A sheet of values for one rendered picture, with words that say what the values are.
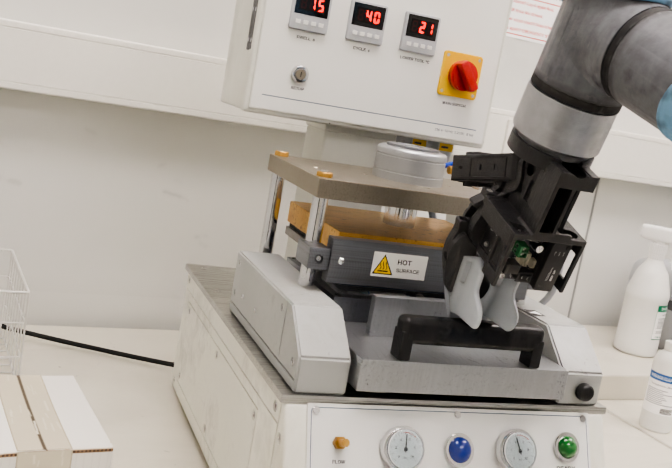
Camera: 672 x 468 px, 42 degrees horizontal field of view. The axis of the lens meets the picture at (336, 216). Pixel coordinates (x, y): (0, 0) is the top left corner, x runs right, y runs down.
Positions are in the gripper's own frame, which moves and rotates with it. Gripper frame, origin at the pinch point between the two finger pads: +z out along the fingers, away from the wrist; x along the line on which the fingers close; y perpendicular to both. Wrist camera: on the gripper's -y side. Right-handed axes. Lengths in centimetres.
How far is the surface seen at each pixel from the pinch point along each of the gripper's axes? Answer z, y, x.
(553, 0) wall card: -13, -88, 53
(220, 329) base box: 16.8, -17.8, -16.9
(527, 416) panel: 7.0, 5.4, 7.8
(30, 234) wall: 35, -62, -36
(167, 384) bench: 40, -34, -17
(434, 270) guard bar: -0.3, -7.7, 0.1
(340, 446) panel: 8.6, 8.3, -12.1
